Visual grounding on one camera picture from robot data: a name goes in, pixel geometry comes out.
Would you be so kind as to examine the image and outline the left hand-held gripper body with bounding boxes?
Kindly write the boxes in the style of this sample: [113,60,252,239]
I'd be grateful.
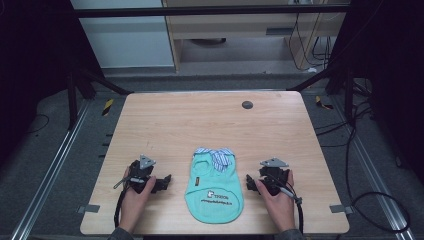
[128,154,158,195]

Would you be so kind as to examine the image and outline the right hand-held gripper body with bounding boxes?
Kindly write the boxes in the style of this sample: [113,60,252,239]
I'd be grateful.
[258,157,291,197]

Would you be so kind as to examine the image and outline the person's left hand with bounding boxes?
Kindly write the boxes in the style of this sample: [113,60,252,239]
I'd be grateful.
[118,165,157,233]

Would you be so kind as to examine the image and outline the person's right hand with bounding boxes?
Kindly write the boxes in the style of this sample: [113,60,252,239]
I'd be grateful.
[254,169,297,233]

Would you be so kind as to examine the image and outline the teal pet shirt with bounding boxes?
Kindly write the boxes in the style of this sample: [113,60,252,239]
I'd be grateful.
[183,146,245,225]

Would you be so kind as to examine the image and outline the black metal stand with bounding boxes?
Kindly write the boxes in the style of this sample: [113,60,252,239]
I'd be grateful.
[65,66,135,132]
[287,64,356,126]

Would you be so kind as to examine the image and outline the white cabinet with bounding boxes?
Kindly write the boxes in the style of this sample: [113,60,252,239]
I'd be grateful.
[69,0,176,70]

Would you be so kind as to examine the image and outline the light wooden desk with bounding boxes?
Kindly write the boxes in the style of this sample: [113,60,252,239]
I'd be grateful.
[161,0,352,73]

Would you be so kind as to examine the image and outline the black curtain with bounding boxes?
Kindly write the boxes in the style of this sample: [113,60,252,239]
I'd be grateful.
[0,0,104,168]
[328,0,424,184]

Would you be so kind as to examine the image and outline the black horizontal bar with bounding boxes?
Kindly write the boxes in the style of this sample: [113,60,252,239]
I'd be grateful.
[70,3,352,20]

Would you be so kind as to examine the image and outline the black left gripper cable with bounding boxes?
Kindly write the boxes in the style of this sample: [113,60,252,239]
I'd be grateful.
[112,177,146,230]

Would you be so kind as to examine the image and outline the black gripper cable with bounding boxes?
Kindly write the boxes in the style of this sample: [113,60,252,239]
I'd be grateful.
[112,177,146,230]
[273,179,306,235]

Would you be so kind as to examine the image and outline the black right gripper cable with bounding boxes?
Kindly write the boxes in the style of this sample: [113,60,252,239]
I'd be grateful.
[273,179,306,235]

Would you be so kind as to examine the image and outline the grey metal table bracket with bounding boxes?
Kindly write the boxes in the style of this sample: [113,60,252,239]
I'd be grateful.
[329,203,355,215]
[76,203,101,215]

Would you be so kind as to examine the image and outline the yellow-handled tool left floor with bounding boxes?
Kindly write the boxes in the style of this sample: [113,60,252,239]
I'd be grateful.
[101,98,115,117]

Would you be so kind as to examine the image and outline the yellow-handled tool floor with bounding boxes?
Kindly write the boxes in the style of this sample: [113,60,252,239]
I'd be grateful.
[314,95,335,111]
[101,98,115,117]

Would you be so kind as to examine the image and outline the yellow-handled tool right floor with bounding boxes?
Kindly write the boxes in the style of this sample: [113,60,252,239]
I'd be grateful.
[314,95,335,111]

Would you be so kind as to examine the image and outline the aluminium floor rail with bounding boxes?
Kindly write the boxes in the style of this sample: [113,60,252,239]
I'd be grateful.
[331,94,417,240]
[9,99,92,240]

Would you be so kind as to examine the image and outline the thin black floor cable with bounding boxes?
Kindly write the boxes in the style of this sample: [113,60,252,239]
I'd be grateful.
[27,113,51,135]

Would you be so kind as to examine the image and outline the black cables under desk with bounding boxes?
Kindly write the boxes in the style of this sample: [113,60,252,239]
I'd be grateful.
[287,12,336,72]

